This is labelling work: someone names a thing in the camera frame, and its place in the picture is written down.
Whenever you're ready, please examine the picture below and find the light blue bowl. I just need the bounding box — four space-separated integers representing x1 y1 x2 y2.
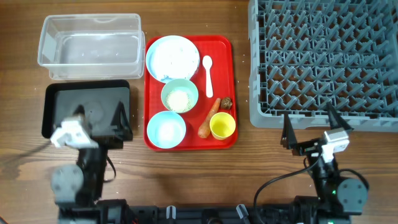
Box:
146 111 187 149

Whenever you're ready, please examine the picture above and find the clear plastic bin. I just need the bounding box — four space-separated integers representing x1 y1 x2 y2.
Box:
37 13 146 80

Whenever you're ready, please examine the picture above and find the mint green bowl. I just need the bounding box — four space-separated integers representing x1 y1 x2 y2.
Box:
161 79 199 113

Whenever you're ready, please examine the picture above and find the orange carrot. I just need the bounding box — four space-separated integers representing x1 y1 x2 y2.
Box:
198 98 221 139

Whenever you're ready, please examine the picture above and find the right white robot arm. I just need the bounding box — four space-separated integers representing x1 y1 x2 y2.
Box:
280 103 369 223

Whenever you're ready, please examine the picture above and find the large light blue plate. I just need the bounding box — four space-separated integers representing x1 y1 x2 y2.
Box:
146 35 191 83

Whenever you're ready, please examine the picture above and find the pile of white rice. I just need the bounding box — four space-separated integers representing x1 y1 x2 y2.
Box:
165 90 192 113

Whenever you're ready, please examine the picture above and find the brown mushroom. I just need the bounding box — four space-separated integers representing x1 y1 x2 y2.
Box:
220 97 233 110

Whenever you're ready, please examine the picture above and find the grey dishwasher rack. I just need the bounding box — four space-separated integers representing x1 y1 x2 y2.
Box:
248 0 397 132

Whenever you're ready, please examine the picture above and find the white plastic spoon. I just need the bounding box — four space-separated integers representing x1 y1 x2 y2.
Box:
202 55 213 98

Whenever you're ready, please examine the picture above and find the red serving tray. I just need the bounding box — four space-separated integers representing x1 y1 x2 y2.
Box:
143 35 238 152

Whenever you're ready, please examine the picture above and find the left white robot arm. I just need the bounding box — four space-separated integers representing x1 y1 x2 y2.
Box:
50 102 132 208

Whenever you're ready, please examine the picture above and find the black waste tray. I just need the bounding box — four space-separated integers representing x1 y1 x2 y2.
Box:
42 80 131 139

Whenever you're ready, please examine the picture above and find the white crumpled paper napkin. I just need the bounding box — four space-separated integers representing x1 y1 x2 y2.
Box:
152 39 200 82

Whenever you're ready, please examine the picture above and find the yellow plastic cup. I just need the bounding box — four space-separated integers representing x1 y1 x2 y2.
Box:
210 112 236 140

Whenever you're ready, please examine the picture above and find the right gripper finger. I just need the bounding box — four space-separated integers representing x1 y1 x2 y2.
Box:
326 102 353 132
280 113 297 149

